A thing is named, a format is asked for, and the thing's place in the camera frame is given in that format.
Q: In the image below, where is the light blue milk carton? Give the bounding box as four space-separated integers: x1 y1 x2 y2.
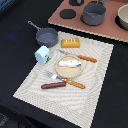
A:
34 46 51 65

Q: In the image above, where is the knife with wooden handle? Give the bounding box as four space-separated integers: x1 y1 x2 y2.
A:
58 50 97 63

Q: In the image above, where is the brown toy sausage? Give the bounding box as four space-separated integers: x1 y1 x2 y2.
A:
41 82 66 89

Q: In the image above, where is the yellow toy bread loaf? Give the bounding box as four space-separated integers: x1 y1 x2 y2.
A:
61 38 80 48

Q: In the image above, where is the round beige plate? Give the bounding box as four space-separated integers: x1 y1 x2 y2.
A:
55 55 83 78

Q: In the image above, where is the fork with wooden handle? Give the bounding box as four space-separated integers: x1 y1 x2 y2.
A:
45 71 85 89

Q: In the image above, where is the woven beige placemat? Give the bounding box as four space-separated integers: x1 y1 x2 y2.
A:
14 31 113 128

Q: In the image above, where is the beige bowl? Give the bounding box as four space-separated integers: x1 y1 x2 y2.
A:
118 4 128 30

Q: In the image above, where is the white and blue toy fish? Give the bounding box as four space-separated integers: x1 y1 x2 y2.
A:
59 60 81 68

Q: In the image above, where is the low grey pot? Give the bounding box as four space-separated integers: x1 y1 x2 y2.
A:
29 21 58 48

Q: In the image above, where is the tall grey pot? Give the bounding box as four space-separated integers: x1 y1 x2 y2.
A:
83 0 106 26

